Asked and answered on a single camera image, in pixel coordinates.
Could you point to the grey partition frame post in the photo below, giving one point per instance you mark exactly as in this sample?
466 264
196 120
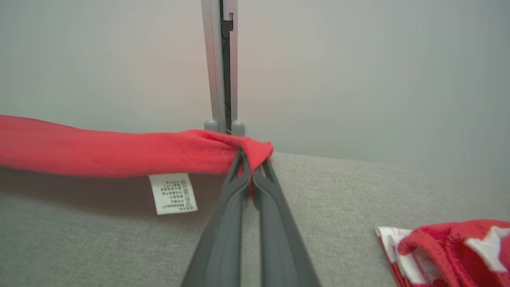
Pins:
213 59

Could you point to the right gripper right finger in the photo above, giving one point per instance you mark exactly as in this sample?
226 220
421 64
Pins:
279 247

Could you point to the red garment with white panel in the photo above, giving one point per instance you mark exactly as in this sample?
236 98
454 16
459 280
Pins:
119 155

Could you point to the red Bulls 23 garment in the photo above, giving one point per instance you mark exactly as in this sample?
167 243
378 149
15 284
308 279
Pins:
438 243

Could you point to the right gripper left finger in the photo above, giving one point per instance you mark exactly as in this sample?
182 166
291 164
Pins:
223 239

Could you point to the grey cylindrical post foot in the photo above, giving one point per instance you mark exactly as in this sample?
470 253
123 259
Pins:
238 127
210 125

